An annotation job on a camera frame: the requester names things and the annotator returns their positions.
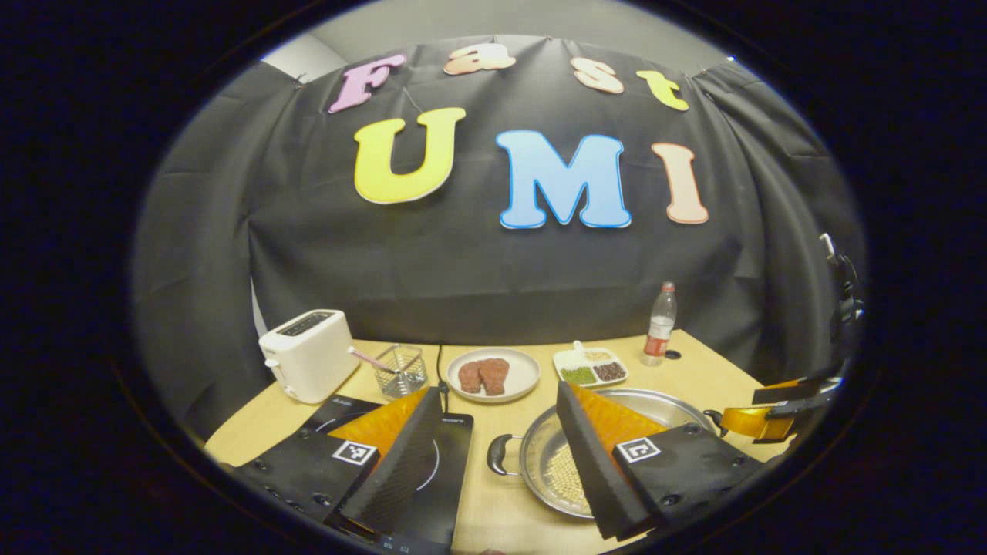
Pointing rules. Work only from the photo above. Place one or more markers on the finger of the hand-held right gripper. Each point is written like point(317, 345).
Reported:
point(786, 391)
point(752, 422)

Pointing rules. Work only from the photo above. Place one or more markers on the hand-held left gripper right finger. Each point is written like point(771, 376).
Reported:
point(597, 478)

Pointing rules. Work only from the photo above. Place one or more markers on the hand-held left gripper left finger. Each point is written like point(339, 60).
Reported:
point(401, 470)

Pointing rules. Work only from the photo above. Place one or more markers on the black induction cooktop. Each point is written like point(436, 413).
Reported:
point(451, 478)

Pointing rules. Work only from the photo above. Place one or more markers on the large pile of yellow soybeans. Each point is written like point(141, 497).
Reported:
point(569, 478)

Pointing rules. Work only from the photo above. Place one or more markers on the heap of green mung beans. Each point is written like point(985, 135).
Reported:
point(578, 375)

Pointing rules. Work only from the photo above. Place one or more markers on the heap of dark red beans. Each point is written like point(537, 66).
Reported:
point(610, 371)

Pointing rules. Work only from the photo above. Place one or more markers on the small red meat slice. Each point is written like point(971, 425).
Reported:
point(469, 378)

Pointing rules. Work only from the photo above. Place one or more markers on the pink striped stick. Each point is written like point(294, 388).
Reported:
point(366, 358)

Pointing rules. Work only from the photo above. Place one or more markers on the white divided dish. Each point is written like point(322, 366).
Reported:
point(570, 358)

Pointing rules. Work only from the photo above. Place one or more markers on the small heap of soybeans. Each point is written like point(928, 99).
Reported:
point(597, 355)

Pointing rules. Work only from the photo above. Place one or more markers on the clear bottle with red label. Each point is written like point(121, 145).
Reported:
point(659, 331)

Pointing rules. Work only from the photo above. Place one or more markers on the round white plate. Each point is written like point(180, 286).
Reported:
point(524, 370)

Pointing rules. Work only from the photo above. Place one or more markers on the large red meat slice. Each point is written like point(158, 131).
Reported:
point(495, 376)

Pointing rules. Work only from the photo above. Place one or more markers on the white toaster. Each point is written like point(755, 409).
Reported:
point(308, 358)

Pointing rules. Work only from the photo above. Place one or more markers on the black backdrop cloth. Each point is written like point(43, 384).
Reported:
point(463, 270)

